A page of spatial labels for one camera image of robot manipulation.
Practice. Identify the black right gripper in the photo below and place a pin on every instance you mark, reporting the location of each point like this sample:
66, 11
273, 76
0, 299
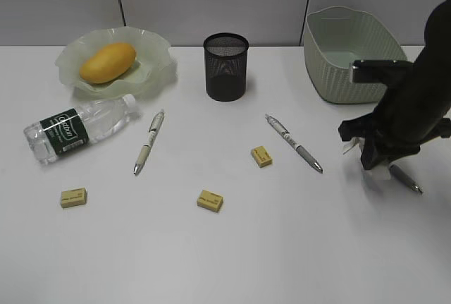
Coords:
411, 112

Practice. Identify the white waste paper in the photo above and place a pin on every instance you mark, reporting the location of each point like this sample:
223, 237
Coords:
380, 172

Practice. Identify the blue grey ballpoint pen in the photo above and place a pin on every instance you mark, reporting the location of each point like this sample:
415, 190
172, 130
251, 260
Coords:
405, 179

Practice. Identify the beige grip ballpoint pen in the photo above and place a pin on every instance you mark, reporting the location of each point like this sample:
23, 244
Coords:
147, 147

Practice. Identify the yellow mango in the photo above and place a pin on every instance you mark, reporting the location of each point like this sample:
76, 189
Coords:
108, 63

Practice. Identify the clear water bottle green label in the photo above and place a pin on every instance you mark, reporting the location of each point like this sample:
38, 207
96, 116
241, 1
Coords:
57, 136

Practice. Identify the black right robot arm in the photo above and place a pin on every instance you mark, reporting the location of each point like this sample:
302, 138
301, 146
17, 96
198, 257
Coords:
437, 38

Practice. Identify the grey grip pen middle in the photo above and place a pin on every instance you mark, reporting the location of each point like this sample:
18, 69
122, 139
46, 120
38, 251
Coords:
286, 135

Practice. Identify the yellow eraser right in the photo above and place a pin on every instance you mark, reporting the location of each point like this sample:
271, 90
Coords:
261, 156

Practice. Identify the yellow eraser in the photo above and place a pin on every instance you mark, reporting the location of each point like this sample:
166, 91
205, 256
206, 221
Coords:
210, 201
261, 156
73, 198

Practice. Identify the pale green woven basket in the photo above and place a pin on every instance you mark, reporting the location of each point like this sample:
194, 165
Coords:
334, 38

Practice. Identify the black mesh pen holder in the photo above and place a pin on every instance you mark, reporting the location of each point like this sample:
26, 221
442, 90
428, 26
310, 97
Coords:
225, 61

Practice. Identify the yellow eraser centre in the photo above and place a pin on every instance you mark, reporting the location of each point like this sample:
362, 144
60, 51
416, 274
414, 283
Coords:
210, 201

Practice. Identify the frosted green wavy plate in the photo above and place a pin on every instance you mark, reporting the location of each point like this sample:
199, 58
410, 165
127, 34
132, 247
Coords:
151, 63

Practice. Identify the yellow eraser left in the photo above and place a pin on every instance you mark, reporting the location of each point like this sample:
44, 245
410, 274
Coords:
73, 198

